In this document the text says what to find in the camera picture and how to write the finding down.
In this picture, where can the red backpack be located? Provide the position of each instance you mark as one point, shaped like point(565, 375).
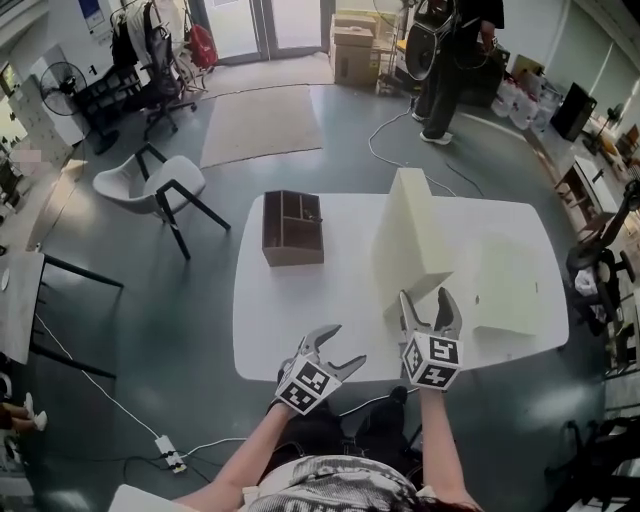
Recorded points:
point(202, 47)

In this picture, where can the black square box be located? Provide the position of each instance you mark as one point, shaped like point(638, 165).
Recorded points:
point(572, 112)

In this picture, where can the person's black trousers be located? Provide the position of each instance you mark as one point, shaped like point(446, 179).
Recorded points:
point(320, 430)

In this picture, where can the blue wall poster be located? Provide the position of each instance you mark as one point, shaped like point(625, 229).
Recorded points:
point(90, 12)

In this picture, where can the white locker cabinet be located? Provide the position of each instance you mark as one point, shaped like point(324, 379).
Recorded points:
point(40, 120)

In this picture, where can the flat cardboard box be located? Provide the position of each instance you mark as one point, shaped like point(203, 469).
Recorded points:
point(352, 21)

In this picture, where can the person's patterned shirt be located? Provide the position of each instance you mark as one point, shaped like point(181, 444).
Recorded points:
point(340, 485)

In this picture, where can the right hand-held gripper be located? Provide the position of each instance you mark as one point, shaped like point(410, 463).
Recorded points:
point(432, 360)

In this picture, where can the grey table black legs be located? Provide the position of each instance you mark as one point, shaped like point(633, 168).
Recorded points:
point(20, 300)

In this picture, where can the beige floor mat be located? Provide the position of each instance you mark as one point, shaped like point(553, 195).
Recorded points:
point(260, 125)

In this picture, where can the glass double door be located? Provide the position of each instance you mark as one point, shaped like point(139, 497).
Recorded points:
point(290, 25)

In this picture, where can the white chair black legs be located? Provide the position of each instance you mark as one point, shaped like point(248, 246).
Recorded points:
point(170, 175)

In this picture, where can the clothes rack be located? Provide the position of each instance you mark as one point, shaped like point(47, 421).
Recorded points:
point(127, 30)

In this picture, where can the cream box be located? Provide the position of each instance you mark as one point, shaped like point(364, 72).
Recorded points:
point(410, 235)
point(505, 280)

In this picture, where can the person's right forearm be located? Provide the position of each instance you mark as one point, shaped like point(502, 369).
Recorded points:
point(440, 440)

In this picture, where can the tall cardboard box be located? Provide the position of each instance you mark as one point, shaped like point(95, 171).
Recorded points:
point(352, 65)

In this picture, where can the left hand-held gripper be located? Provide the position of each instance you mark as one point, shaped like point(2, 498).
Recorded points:
point(307, 385)

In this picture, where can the white power strip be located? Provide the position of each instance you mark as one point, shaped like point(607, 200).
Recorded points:
point(167, 450)

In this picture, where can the person's left forearm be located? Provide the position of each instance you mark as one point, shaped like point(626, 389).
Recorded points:
point(245, 450)

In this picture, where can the brown wooden compartment organizer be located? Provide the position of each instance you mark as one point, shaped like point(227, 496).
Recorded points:
point(295, 257)

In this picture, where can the black office chair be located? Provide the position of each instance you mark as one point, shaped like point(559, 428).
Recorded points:
point(160, 50)
point(600, 280)

